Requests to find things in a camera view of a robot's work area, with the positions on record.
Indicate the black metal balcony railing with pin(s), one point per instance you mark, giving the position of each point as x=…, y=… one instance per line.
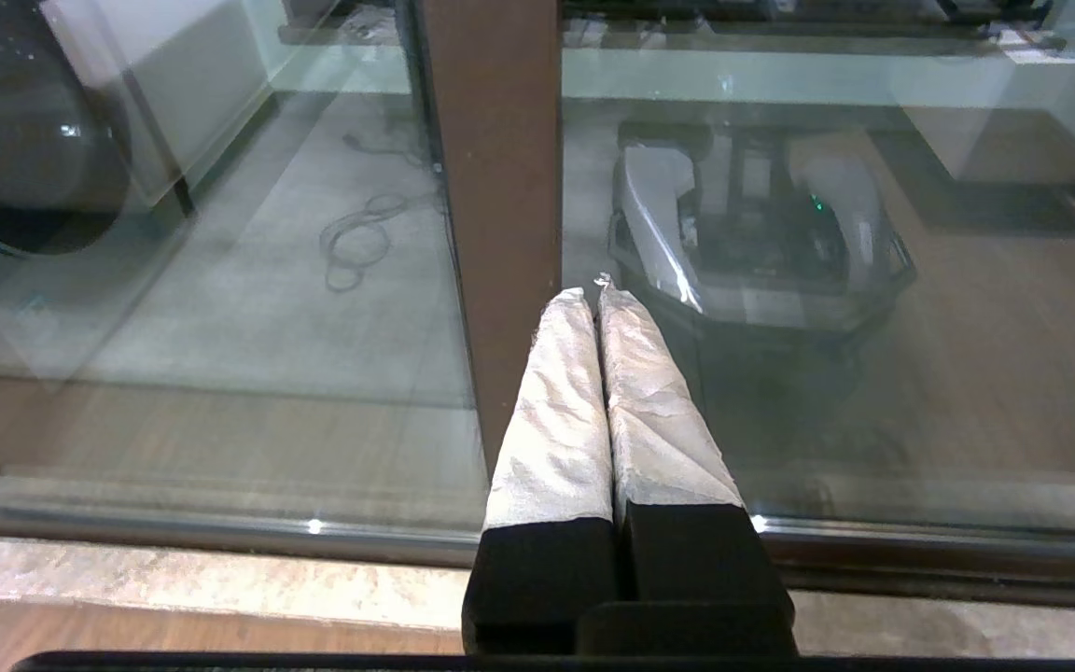
x=780, y=11

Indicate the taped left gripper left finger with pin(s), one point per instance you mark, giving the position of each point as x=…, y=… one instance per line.
x=547, y=448

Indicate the large black rounded object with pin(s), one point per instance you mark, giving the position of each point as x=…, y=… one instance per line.
x=15, y=140

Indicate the brown framed sliding glass door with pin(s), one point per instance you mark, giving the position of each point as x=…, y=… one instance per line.
x=967, y=392

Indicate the door floor track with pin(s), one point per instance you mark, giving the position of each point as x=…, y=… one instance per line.
x=920, y=583

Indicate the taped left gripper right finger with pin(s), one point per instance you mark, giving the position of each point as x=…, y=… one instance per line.
x=668, y=467

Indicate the grey stone railing sill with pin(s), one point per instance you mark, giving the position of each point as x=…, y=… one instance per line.
x=780, y=39

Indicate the brown framed fixed glass panel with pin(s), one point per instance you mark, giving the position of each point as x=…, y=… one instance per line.
x=505, y=187

